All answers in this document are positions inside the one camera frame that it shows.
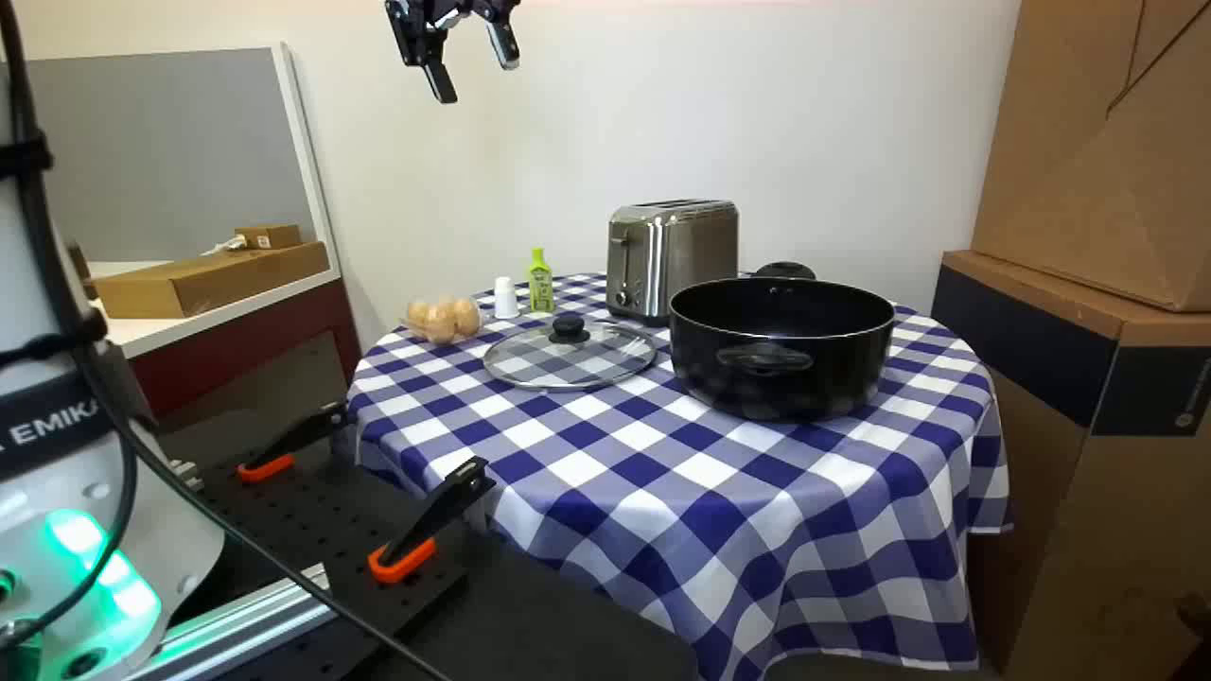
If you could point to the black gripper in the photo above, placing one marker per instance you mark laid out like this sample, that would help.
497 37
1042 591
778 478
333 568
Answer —
456 9

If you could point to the green plastic bottle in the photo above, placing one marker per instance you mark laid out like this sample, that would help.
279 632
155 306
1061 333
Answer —
540 285

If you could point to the small white bottle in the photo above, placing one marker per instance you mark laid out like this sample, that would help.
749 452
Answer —
503 301

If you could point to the small cardboard box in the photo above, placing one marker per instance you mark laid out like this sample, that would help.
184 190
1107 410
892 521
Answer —
270 238

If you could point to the brown egg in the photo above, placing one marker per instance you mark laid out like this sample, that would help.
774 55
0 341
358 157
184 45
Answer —
416 317
441 328
466 317

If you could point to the silver toaster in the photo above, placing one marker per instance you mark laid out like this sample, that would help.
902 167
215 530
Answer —
666 251

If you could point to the grey partition board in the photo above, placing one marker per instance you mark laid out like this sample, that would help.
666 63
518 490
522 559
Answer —
165 153

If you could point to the glass lid with black knob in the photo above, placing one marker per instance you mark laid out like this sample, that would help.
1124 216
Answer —
543 362

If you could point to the flat cardboard box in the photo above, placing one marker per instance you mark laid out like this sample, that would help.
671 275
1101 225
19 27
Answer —
202 285

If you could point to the desk with red front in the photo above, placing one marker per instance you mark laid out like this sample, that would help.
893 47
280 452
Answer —
229 346

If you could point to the black round object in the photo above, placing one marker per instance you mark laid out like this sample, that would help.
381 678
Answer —
781 270

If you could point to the black cooking pot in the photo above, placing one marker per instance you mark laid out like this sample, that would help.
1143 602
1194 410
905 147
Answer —
781 352

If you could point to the blue white checkered tablecloth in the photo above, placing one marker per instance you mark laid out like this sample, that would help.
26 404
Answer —
654 506

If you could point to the large cardboard box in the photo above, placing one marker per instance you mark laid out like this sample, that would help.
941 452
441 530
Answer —
1110 153

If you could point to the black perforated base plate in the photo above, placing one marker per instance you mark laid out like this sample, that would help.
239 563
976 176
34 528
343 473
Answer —
314 524

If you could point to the aluminium profile rail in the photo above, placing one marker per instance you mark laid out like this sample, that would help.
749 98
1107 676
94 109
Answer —
239 628

